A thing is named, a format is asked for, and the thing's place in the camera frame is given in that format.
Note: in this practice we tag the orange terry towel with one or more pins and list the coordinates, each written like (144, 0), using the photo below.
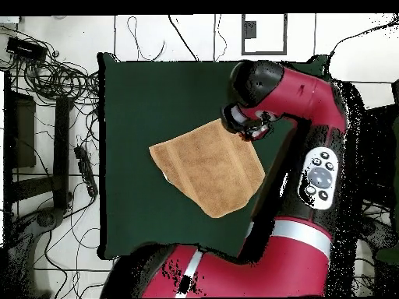
(212, 168)

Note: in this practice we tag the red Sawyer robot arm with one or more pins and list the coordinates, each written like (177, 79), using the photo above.
(296, 93)

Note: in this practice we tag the dark green table cloth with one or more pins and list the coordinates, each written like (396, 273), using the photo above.
(140, 109)

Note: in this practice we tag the black power strip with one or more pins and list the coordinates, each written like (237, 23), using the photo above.
(85, 171)

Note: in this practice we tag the grey black stand base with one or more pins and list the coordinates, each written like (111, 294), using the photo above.
(383, 232)
(45, 219)

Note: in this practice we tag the black electronics box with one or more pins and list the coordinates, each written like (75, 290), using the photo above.
(26, 49)

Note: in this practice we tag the grey rectangular floor frame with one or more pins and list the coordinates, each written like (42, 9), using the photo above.
(243, 34)

